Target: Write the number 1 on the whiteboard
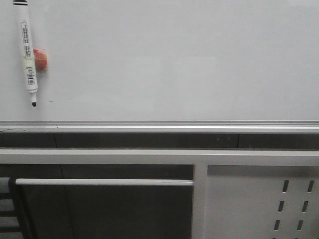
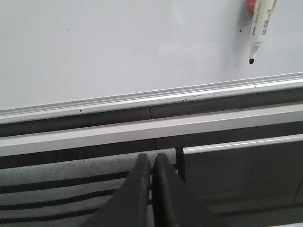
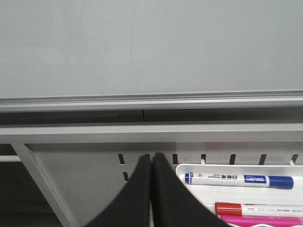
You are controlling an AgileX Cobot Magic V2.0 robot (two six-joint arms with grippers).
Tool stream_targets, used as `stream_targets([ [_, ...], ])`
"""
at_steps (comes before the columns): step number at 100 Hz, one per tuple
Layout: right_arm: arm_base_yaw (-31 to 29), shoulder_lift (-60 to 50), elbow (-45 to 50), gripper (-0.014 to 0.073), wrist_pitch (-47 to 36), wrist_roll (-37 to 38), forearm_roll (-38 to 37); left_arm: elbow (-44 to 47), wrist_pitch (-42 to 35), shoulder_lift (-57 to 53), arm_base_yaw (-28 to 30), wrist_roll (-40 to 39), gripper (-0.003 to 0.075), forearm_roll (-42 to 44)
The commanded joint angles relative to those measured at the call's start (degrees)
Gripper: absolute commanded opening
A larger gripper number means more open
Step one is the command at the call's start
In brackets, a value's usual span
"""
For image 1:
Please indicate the red round magnet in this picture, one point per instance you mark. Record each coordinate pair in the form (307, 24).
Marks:
(40, 59)

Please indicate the white whiteboard marker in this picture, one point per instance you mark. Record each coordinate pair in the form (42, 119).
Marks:
(26, 48)

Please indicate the white whiteboard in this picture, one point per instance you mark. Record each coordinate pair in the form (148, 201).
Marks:
(165, 60)

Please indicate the white perforated metal panel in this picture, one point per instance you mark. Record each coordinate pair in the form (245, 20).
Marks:
(262, 202)

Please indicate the white horizontal rod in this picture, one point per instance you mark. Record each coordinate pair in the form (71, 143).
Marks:
(104, 182)

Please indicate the black slatted chair back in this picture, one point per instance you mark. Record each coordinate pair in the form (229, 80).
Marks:
(15, 219)

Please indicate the white metal stand frame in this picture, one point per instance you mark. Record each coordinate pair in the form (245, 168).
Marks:
(201, 159)

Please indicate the aluminium whiteboard tray rail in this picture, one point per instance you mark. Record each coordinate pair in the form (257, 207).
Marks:
(161, 126)

